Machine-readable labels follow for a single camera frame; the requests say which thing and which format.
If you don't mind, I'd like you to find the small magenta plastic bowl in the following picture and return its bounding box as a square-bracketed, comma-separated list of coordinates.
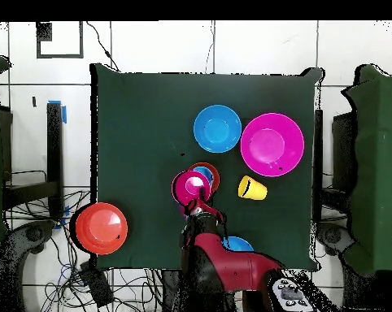
[171, 170, 213, 208]

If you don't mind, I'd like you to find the small red-orange plastic bowl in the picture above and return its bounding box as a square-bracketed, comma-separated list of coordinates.
[187, 162, 221, 194]

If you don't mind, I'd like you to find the blue plastic cup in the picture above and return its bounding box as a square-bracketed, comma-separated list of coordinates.
[192, 166, 215, 187]

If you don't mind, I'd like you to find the blue plastic bowl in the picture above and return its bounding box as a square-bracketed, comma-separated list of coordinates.
[222, 236, 255, 253]
[193, 104, 242, 154]

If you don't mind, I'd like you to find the large orange plastic bowl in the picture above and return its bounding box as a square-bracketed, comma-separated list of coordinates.
[74, 201, 129, 256]

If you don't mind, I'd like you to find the yellow plastic cup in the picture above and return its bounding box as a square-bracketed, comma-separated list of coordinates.
[237, 175, 268, 202]

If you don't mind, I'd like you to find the large pink plastic bowl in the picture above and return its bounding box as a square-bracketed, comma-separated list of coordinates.
[240, 112, 305, 178]

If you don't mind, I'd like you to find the dark green tablecloth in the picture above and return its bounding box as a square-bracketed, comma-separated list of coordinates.
[89, 63, 324, 274]

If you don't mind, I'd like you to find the black floor box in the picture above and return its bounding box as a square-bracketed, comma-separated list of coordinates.
[77, 261, 115, 308]

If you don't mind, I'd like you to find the blue tape strip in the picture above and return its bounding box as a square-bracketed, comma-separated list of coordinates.
[47, 99, 68, 124]

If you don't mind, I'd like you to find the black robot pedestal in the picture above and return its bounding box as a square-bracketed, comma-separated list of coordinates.
[161, 269, 184, 312]

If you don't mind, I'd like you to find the tangle of floor cables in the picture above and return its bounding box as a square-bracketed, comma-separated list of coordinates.
[7, 188, 164, 312]

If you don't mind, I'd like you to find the black metal frame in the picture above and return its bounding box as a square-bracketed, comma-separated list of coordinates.
[313, 109, 358, 225]
[0, 102, 64, 222]

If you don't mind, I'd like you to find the thin black floor cable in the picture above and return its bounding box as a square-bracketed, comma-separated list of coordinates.
[85, 21, 120, 72]

